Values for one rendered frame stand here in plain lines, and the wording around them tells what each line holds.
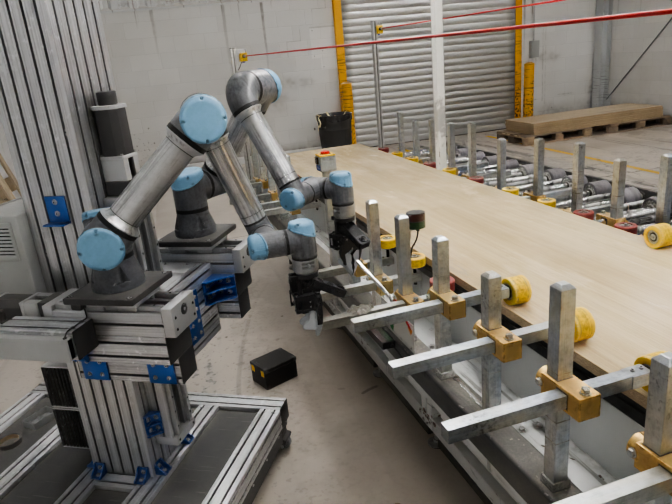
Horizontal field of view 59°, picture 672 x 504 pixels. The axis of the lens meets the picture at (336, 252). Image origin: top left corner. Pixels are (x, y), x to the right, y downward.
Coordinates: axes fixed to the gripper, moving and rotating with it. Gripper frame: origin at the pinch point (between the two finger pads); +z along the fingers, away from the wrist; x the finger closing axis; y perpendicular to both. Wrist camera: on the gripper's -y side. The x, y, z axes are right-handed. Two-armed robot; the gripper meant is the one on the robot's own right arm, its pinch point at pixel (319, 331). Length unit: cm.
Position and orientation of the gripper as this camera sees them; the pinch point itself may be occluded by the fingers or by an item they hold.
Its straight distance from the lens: 181.8
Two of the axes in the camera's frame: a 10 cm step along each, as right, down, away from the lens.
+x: 3.1, 2.8, -9.1
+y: -9.5, 1.8, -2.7
